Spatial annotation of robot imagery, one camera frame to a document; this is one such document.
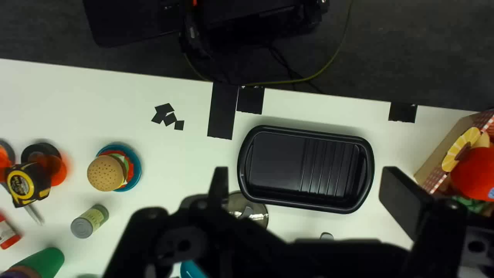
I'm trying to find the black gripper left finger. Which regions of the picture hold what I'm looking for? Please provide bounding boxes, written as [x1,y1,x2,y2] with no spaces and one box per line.
[206,166,231,209]

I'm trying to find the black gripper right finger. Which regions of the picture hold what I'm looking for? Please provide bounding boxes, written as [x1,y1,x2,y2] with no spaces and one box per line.
[378,166,438,243]

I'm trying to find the red checkered cardboard basket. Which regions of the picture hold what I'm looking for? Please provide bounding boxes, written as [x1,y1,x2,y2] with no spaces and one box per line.
[413,108,494,207]

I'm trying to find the red plush tomato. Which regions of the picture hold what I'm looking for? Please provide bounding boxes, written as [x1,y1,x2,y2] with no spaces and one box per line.
[449,145,494,204]

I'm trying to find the long black tape strip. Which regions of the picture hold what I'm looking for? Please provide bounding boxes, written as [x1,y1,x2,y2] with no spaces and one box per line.
[206,81,239,141]

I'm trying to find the teal round plate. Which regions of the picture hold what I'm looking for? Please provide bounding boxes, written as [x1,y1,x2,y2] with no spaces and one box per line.
[95,142,143,193]

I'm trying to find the black ridged grill tray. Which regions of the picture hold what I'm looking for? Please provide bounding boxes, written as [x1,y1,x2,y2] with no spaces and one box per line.
[236,124,374,215]

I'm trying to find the black tape patch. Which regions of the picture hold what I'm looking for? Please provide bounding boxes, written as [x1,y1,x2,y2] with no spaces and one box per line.
[387,101,418,124]
[236,84,265,116]

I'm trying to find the small black tape scraps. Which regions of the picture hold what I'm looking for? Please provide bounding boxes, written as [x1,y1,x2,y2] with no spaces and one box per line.
[149,102,185,132]

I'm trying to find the toy burger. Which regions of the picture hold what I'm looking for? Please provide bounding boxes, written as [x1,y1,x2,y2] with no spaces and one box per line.
[84,153,127,193]

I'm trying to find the grey green can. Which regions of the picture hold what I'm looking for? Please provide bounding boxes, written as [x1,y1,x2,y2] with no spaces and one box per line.
[69,203,110,240]

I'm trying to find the black equipment box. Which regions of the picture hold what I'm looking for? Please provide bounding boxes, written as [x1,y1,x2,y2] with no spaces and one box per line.
[81,0,330,59]

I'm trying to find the green plastic cup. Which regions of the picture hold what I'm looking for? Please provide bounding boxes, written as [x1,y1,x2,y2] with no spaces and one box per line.
[0,246,66,278]

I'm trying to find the yellow black tape measure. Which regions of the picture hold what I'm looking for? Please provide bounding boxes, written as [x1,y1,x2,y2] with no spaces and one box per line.
[4,161,52,209]

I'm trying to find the red white small package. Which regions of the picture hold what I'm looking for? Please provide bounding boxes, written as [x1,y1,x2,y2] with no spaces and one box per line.
[0,210,23,252]

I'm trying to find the thin black cable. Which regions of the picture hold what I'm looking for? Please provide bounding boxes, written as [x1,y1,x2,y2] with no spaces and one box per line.
[266,44,322,94]

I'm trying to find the yellow green cable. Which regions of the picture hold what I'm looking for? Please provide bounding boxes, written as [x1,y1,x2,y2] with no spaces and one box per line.
[182,0,356,90]

